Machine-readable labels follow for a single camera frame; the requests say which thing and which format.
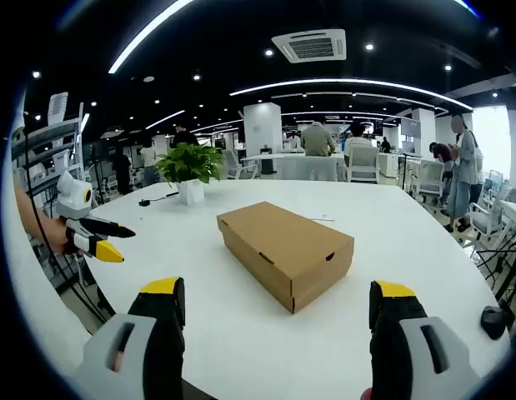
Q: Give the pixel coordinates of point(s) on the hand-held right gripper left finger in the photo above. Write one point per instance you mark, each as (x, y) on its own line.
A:
(143, 375)

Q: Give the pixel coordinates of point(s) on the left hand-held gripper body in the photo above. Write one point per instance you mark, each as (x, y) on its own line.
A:
(74, 196)

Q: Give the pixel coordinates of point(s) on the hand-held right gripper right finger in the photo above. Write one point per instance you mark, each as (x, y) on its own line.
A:
(391, 341)

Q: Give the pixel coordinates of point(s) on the brown cardboard shoe box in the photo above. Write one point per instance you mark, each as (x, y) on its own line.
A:
(282, 246)

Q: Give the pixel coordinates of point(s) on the person's left hand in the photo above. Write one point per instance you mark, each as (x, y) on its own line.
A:
(55, 235)

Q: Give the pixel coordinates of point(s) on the person's right hand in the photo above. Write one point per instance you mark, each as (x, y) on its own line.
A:
(367, 395)

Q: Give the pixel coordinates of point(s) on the grey metal rack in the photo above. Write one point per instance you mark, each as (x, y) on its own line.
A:
(53, 131)

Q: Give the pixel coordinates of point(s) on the dark rounded object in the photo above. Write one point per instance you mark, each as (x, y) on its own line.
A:
(494, 323)

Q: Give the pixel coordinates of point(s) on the green potted plant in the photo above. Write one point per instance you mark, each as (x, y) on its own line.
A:
(186, 162)

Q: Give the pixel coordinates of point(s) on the long ceiling light strip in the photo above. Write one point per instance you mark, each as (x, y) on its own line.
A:
(114, 66)
(349, 81)

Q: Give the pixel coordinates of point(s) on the white office chair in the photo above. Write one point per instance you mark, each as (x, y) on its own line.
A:
(491, 221)
(364, 162)
(430, 175)

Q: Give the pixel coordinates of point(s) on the white pillar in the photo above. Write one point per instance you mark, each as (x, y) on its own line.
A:
(262, 125)

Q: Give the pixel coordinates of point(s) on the white background desk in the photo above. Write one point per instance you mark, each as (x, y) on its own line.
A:
(307, 166)

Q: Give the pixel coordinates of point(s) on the ceiling air conditioner vent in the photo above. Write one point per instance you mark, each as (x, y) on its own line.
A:
(309, 46)

